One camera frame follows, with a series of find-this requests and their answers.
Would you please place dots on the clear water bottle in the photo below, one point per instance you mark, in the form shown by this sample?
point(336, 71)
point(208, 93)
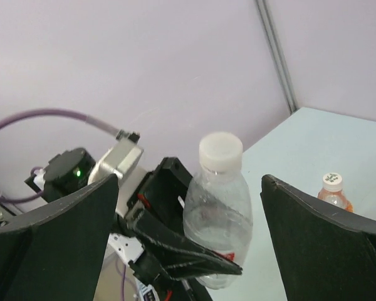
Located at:
point(218, 214)

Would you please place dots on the left aluminium frame post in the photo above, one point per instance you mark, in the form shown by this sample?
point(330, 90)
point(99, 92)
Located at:
point(277, 54)

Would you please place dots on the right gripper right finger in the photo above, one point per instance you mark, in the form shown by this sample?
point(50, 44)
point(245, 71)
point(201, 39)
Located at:
point(323, 252)

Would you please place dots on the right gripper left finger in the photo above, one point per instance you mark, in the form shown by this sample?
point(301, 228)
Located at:
point(56, 252)

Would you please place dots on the orange drink bottle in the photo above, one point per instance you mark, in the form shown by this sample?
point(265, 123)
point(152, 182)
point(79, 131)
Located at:
point(332, 191)

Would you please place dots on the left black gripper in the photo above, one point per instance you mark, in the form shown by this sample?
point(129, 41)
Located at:
point(156, 221)

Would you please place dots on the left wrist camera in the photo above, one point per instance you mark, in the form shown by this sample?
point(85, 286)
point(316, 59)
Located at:
point(121, 160)

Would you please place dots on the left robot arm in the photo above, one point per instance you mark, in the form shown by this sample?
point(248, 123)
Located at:
point(68, 172)

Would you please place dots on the white water bottle cap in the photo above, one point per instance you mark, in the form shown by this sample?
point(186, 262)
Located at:
point(221, 152)

